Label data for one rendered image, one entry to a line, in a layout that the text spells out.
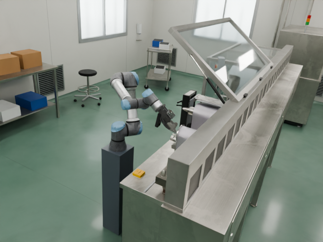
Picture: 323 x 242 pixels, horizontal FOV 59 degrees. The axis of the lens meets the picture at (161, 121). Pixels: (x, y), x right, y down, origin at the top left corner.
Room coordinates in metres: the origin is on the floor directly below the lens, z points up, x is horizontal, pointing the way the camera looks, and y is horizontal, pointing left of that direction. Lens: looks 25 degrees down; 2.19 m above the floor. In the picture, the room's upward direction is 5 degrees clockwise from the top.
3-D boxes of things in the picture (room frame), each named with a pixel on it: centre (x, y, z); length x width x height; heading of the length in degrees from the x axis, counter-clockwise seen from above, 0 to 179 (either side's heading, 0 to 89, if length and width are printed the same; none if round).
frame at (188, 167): (2.18, -0.77, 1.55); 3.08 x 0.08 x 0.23; 153
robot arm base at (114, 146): (2.10, 0.36, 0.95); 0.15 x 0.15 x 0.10
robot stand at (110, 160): (2.10, 0.36, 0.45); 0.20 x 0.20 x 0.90; 61
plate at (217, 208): (2.15, -0.84, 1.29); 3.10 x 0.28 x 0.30; 153
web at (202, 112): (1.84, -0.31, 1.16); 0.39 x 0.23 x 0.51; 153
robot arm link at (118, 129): (2.11, 0.35, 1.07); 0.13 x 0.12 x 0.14; 117
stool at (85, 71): (5.18, 1.45, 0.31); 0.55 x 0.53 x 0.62; 153
